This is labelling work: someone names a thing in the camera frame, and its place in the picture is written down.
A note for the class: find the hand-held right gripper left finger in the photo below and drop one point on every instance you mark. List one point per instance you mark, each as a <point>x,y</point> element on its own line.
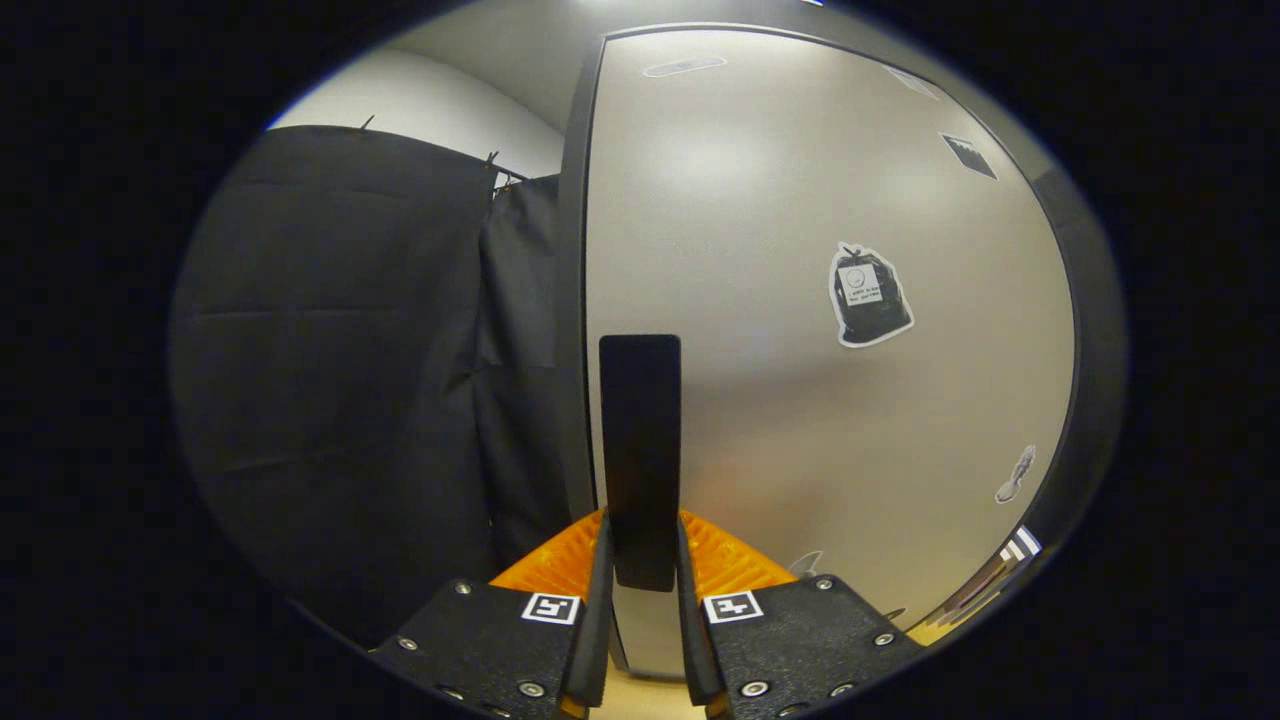
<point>598,640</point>

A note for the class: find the dark grey cabinet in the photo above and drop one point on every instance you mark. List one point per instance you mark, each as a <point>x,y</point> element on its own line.
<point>570,300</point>

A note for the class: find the white pink book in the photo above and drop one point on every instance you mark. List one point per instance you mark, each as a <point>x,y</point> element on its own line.
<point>985,585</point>

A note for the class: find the black backdrop cloth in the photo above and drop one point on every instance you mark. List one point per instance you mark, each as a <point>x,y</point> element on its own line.
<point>330,380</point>

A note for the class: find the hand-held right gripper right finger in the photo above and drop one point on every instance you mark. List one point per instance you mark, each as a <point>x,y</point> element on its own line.
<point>690,640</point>

